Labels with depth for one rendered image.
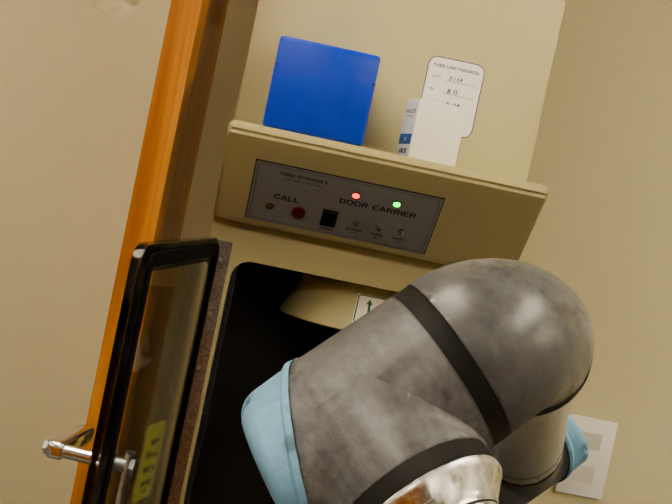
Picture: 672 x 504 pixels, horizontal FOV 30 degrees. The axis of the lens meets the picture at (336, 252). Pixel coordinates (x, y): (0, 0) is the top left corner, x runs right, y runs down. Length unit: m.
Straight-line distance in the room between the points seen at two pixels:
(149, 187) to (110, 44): 0.56
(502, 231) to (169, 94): 0.36
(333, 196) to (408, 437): 0.55
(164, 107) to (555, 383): 0.58
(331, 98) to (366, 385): 0.52
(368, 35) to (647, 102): 0.61
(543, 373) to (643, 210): 1.07
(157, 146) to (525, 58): 0.40
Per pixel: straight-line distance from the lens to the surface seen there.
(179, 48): 1.25
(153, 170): 1.25
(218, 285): 1.34
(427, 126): 1.26
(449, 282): 0.78
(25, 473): 1.84
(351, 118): 1.23
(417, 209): 1.26
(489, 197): 1.25
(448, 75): 1.35
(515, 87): 1.36
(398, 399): 0.75
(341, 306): 1.37
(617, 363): 1.86
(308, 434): 0.75
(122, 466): 1.09
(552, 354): 0.79
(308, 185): 1.25
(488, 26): 1.36
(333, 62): 1.23
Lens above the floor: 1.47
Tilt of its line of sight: 3 degrees down
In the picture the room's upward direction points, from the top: 12 degrees clockwise
